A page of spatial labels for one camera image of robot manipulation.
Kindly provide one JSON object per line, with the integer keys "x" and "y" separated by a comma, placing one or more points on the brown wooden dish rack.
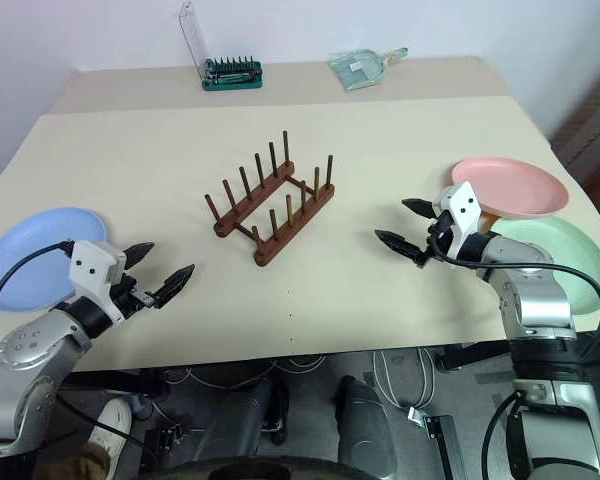
{"x": 265, "y": 255}

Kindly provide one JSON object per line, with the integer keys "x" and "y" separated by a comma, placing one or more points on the blue plate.
{"x": 35, "y": 225}

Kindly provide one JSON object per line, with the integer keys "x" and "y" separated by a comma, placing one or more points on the dark rounded robot leg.
{"x": 365, "y": 425}
{"x": 237, "y": 420}

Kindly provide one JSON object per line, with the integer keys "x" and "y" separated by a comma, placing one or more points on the clear plastic dustpan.
{"x": 355, "y": 70}

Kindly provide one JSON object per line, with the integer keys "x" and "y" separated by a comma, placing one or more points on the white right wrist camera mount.
{"x": 462, "y": 205}

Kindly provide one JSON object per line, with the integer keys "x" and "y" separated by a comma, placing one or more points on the green plate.
{"x": 575, "y": 245}

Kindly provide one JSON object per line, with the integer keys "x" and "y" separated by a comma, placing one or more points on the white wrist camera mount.
{"x": 462, "y": 205}
{"x": 92, "y": 260}

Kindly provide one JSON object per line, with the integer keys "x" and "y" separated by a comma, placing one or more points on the black metal floor bar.
{"x": 442, "y": 445}

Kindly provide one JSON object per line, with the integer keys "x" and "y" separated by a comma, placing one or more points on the green screwdriver bit set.
{"x": 232, "y": 82}

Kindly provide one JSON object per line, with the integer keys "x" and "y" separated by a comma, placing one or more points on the brown trouser leg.
{"x": 75, "y": 465}

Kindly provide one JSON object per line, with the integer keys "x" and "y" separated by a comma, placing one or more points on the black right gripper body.
{"x": 441, "y": 235}

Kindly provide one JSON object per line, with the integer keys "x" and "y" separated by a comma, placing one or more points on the pink plate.
{"x": 515, "y": 185}

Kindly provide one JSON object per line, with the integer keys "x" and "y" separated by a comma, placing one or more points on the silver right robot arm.
{"x": 535, "y": 300}

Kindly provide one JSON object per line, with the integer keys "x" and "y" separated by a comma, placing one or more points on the white shoe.
{"x": 115, "y": 422}

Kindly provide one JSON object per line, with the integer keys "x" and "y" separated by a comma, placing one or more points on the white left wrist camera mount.
{"x": 92, "y": 260}

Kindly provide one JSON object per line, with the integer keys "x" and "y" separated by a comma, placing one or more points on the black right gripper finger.
{"x": 400, "y": 244}
{"x": 421, "y": 207}

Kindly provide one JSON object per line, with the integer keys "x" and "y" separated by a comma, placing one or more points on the clear plastic case lid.
{"x": 192, "y": 35}

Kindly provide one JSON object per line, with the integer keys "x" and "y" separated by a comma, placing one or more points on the black table crossbar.
{"x": 475, "y": 356}
{"x": 115, "y": 384}

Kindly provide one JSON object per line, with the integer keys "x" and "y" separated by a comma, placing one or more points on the silver metal bracket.
{"x": 416, "y": 416}

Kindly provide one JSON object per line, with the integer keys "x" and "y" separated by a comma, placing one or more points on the dark rounded robot base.
{"x": 260, "y": 470}

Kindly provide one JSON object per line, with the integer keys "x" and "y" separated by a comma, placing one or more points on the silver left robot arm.
{"x": 30, "y": 345}

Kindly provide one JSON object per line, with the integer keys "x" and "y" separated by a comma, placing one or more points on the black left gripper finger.
{"x": 140, "y": 252}
{"x": 176, "y": 282}

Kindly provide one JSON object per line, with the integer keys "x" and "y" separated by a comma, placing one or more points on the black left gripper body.
{"x": 130, "y": 295}

